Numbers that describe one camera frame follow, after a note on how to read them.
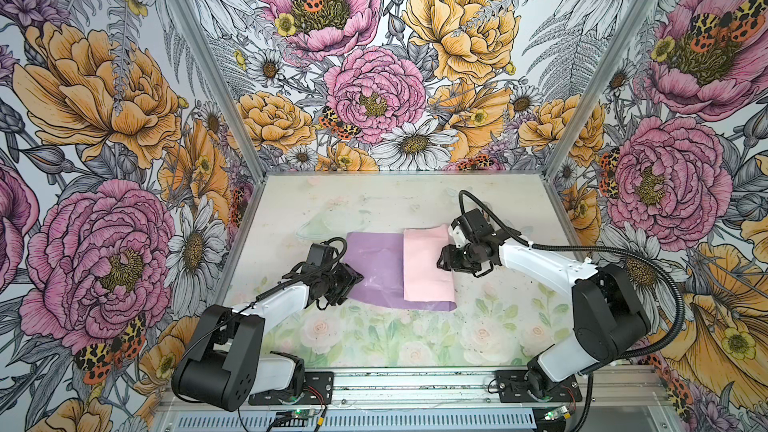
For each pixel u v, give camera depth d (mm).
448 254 800
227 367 421
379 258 992
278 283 583
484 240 673
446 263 796
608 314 447
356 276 870
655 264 453
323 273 715
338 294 784
